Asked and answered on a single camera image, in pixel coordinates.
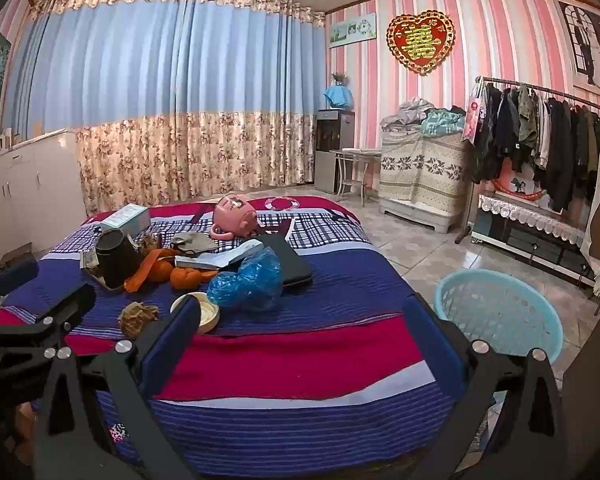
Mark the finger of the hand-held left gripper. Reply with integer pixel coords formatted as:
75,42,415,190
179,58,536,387
0,284,97,361
0,259,40,321

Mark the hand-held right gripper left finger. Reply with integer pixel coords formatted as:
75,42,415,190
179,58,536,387
35,296,203,480

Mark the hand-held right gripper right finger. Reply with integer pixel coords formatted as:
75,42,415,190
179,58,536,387
402,291,566,480

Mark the small cardboard tray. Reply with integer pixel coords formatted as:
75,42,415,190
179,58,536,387
82,262,131,293

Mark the white round lid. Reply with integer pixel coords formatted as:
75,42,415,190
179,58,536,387
171,291,221,335

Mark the black cylindrical cup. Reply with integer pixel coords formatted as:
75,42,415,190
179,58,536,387
95,228,142,288

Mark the orange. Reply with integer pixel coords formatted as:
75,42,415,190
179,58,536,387
147,257,174,283
170,266,203,291

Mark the light blue plastic basket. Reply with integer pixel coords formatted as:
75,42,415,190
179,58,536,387
433,269,564,367

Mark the blue plastic bag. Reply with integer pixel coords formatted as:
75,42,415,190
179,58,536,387
206,247,284,313

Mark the white book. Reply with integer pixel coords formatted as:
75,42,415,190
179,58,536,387
174,239,265,271

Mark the white cabinet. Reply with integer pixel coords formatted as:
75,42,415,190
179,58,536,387
0,129,88,261

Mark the green tissue box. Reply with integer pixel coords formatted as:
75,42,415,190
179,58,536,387
100,204,152,235

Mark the black glass cabinet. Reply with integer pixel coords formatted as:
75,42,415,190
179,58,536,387
472,192,600,286

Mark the black tablet case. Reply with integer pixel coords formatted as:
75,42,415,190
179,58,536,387
257,234,314,291

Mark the metal clothes rack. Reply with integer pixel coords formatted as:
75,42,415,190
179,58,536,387
455,76,600,246

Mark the white lace cloth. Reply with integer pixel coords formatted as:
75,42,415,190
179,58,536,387
478,194,596,256

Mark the patterned cloth covered cabinet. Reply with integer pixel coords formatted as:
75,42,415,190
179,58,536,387
378,125,468,233

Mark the red curved ornament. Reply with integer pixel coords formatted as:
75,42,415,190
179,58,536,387
490,172,546,202

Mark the small stool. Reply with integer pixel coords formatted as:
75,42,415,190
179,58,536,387
330,147,382,206

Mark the grey water dispenser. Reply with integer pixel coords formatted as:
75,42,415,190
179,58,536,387
314,108,356,195

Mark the teal plaid cloth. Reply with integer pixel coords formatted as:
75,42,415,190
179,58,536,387
420,108,467,136

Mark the grey clothes pile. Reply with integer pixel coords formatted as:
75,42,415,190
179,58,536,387
380,97,436,128

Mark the pink hanging bag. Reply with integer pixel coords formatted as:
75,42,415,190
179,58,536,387
461,82,487,145

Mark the blue floral curtain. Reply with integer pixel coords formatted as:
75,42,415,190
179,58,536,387
2,0,327,213

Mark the row of hanging clothes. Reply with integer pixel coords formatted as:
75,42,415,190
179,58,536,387
472,82,600,213

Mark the blue covered water bottle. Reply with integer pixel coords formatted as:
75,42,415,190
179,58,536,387
324,85,355,110

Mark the red heart wall decoration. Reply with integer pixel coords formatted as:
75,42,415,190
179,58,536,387
385,10,456,77

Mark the landscape wall picture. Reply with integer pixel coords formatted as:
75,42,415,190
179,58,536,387
328,12,377,49

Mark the wedding wall poster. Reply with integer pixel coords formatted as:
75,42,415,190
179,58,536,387
557,0,600,96

